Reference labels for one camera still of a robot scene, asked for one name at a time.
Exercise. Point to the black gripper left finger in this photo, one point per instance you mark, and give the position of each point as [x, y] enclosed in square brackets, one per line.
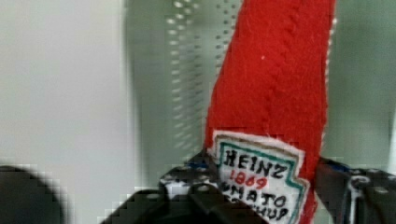
[187, 194]

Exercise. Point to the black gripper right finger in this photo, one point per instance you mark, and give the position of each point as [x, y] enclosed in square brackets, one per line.
[356, 195]

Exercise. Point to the red felt ketchup bottle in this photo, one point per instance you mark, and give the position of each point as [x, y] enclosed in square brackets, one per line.
[268, 109]

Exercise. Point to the green oval strainer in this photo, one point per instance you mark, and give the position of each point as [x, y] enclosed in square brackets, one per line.
[174, 52]

